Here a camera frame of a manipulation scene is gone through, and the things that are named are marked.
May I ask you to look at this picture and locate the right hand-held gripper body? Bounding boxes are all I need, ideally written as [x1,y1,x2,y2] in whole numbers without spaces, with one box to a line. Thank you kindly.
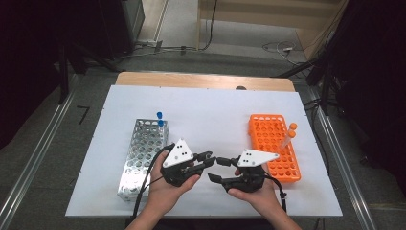
[219,149,281,194]

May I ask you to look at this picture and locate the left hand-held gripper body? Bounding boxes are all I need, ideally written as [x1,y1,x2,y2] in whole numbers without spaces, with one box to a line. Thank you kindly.
[160,138,209,188]

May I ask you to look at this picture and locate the orange plastic tube rack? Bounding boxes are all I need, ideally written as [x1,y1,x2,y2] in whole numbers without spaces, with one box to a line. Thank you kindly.
[248,113,302,184]

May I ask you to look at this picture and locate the silver metal tube rack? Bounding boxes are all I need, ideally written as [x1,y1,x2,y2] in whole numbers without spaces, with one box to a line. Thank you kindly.
[116,118,169,203]

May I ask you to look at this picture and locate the orange capped clear tube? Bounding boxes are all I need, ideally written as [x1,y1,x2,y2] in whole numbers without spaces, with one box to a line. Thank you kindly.
[281,122,298,149]
[279,129,297,152]

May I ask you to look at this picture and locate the person's left hand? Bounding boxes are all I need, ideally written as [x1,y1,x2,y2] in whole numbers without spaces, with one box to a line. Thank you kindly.
[147,149,202,219]

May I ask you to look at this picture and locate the person's right hand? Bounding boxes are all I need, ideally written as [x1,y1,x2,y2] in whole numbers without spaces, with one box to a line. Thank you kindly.
[227,162,282,214]

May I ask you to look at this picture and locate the white board sheet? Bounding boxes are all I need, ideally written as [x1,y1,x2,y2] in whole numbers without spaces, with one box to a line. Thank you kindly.
[65,84,343,219]

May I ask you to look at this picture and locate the wooden table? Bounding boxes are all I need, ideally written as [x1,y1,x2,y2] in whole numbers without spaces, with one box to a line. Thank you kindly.
[114,71,296,93]

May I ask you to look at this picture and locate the black upright stand leg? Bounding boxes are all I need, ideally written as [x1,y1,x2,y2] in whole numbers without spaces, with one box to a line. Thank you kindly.
[320,60,333,117]

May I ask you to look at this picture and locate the black slanted stand leg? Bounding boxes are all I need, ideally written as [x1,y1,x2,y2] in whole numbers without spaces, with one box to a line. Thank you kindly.
[68,44,123,73]
[277,58,324,80]

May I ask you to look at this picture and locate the black cabinet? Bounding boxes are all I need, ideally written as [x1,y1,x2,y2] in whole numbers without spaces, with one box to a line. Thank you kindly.
[95,0,146,60]

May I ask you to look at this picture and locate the dark curtain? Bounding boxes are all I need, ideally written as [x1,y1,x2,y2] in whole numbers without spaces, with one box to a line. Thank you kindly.
[0,0,100,150]
[328,0,406,196]

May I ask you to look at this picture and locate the left hand-held gripper black cable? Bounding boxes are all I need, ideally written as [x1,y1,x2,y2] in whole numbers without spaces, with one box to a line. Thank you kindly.
[132,143,176,219]

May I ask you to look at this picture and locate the hand-held gripper black cable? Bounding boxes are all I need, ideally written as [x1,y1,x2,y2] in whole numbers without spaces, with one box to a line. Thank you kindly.
[132,143,176,219]
[262,173,287,214]

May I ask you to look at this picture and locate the right hand-held gripper black cable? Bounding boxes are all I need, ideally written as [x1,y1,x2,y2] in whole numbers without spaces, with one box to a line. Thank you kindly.
[262,173,287,214]

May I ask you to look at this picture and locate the black floor cables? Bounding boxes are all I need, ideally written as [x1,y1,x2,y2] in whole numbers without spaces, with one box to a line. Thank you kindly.
[303,99,331,175]

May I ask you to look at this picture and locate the metal floor rail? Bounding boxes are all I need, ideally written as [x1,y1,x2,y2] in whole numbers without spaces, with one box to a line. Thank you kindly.
[0,73,80,224]
[305,85,377,230]

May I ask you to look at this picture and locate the bundle of floor cables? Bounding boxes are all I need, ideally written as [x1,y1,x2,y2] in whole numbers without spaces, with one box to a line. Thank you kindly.
[114,39,199,61]

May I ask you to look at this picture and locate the white floor cable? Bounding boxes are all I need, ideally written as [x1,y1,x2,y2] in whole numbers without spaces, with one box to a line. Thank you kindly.
[261,40,307,66]

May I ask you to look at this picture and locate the hanging black cable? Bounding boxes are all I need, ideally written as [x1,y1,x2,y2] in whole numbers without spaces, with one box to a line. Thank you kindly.
[200,0,218,52]

